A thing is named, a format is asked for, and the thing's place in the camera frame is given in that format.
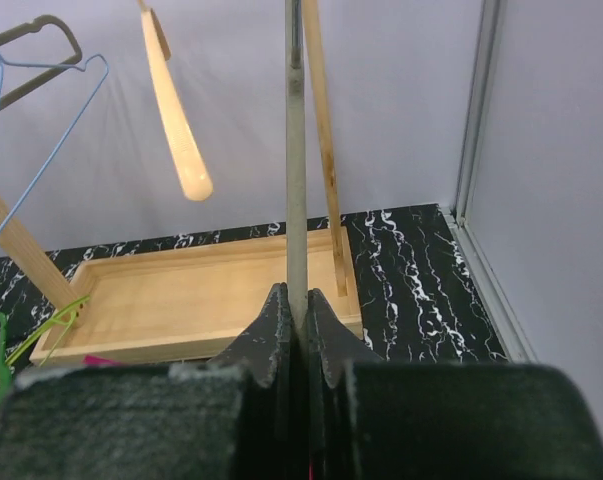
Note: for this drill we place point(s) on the cream wooden hanger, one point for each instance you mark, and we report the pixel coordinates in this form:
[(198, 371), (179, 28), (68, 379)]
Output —
[(195, 181)]

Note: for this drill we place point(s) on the lime green hanger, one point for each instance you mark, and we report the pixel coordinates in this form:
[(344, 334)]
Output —
[(64, 318)]

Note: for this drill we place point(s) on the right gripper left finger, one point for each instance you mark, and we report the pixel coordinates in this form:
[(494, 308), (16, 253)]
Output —
[(223, 419)]

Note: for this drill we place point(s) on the magenta dress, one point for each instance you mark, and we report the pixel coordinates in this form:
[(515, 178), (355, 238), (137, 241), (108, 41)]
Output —
[(95, 361)]

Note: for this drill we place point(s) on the grey metal hanger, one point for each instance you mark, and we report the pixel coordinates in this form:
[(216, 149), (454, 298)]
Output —
[(296, 205)]

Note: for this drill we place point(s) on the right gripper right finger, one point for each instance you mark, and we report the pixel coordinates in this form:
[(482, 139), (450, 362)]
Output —
[(378, 419)]

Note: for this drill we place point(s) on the wooden clothes rack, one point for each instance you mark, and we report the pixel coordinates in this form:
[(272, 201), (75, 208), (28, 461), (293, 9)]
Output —
[(192, 302)]

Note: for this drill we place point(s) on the light blue hanger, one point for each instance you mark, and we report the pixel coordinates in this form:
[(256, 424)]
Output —
[(60, 150)]

